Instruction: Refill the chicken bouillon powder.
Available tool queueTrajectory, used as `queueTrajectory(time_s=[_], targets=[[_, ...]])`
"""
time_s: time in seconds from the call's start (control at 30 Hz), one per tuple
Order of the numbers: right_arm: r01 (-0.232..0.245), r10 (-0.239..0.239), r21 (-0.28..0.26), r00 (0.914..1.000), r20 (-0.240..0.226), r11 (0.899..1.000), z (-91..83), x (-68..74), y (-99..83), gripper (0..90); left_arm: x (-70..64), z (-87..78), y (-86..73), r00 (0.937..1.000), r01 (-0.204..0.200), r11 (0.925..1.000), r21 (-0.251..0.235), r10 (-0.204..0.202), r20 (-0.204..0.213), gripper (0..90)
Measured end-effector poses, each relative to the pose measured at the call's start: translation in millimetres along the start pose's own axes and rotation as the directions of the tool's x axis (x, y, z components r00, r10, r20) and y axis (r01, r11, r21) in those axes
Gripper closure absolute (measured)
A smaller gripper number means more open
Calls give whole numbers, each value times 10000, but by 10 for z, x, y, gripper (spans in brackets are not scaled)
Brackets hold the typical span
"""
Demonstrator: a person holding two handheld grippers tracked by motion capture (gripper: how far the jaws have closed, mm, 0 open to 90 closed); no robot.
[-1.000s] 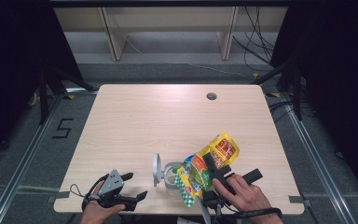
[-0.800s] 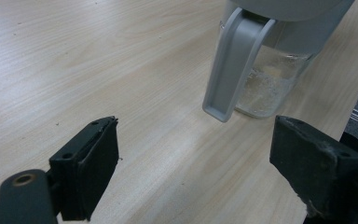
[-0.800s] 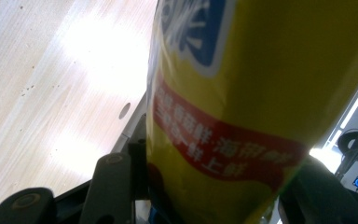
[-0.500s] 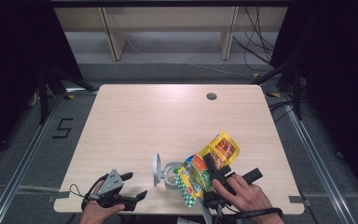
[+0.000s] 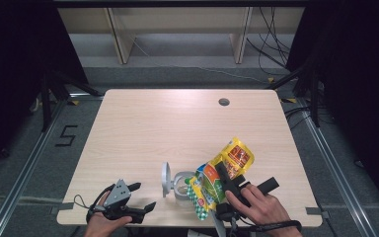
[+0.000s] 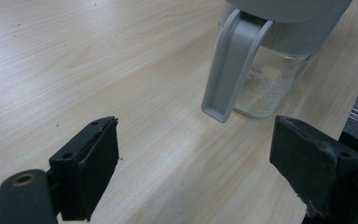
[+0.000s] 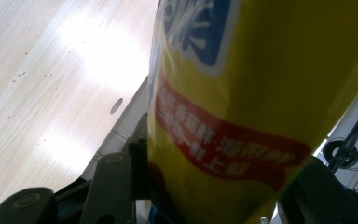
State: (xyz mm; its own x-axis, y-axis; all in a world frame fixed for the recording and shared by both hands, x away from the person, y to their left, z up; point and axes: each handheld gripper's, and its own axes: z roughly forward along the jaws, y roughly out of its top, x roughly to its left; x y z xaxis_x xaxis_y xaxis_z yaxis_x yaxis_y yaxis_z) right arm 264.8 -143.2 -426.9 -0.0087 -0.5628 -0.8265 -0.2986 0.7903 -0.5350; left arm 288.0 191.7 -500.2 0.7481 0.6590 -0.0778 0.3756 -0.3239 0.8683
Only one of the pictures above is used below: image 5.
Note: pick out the person's right hand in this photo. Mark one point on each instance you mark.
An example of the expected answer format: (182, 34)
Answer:
(263, 207)

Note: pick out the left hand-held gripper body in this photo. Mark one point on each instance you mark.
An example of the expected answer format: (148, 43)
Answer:
(117, 195)

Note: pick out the yellow snack bag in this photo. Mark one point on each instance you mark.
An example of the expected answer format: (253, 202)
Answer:
(240, 156)

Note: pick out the metal floor rail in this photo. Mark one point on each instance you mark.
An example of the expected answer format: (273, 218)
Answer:
(339, 177)
(19, 184)

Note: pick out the grey tape strip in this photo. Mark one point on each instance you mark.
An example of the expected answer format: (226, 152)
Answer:
(315, 211)
(62, 207)

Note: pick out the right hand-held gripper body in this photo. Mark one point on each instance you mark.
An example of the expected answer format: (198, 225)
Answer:
(268, 186)

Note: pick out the light wooden shelf unit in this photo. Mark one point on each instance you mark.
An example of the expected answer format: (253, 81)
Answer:
(177, 19)

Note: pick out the black tripod stand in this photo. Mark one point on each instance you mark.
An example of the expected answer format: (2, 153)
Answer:
(314, 95)
(47, 98)

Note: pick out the person's left hand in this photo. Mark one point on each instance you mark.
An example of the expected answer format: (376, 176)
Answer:
(100, 227)

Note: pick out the black curtain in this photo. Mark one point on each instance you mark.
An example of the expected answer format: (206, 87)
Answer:
(13, 65)
(358, 82)

